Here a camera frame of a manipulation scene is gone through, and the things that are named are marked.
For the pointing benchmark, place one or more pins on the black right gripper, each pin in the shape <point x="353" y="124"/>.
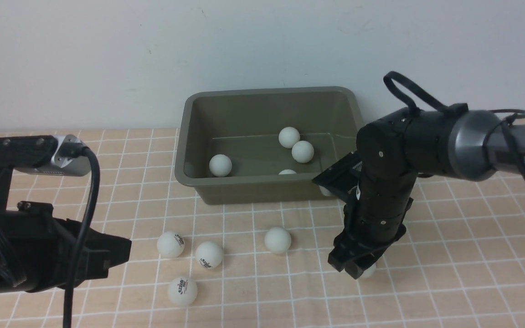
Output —
<point x="373" y="222"/>

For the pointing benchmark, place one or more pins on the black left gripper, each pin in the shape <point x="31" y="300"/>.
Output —
<point x="43" y="246"/>

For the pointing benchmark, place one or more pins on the white ball with logo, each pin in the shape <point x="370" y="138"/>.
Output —
<point x="209" y="254"/>

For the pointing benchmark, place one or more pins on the white ball with print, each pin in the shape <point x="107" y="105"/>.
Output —
<point x="288" y="137"/>

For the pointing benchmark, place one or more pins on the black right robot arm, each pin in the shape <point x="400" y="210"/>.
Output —
<point x="376" y="180"/>

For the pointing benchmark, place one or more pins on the plain white centre ball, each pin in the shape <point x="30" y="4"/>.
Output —
<point x="277" y="240"/>

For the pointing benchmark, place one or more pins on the olive green plastic bin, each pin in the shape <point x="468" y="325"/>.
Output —
<point x="244" y="125"/>

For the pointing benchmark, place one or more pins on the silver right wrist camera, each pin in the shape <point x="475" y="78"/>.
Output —
<point x="342" y="178"/>

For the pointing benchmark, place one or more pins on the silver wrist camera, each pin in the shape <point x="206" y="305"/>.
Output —
<point x="342" y="178"/>
<point x="66" y="159"/>

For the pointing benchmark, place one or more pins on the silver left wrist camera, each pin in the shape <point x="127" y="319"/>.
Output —
<point x="66" y="159"/>

